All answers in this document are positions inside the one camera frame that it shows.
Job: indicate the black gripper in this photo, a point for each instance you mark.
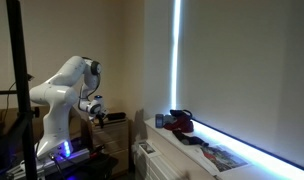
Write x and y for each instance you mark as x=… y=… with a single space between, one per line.
x=100 y=117

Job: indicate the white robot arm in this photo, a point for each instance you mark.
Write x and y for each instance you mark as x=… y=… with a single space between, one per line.
x=75 y=81

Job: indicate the black object on cabinet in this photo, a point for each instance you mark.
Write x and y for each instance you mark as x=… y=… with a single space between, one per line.
x=116 y=116

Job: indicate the wooden drawer cabinet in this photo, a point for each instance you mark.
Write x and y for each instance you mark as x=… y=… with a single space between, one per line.
x=113 y=136

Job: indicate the grey small box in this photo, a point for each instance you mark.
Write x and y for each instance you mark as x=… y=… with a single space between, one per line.
x=159 y=120

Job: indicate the white ribbed radiator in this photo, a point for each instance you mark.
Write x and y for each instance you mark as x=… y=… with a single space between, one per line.
x=151 y=164

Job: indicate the black vertical stand pole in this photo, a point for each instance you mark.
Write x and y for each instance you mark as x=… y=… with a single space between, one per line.
x=21 y=79

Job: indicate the red and black bag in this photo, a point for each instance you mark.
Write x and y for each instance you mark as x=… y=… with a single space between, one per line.
x=182 y=121

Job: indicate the printed magazine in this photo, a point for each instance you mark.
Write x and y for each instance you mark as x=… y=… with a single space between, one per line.
x=220 y=158

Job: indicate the white roller window blind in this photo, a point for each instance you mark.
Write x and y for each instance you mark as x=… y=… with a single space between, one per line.
x=241 y=70

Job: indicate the white window sill shelf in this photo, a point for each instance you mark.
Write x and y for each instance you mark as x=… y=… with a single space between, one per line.
x=261 y=165

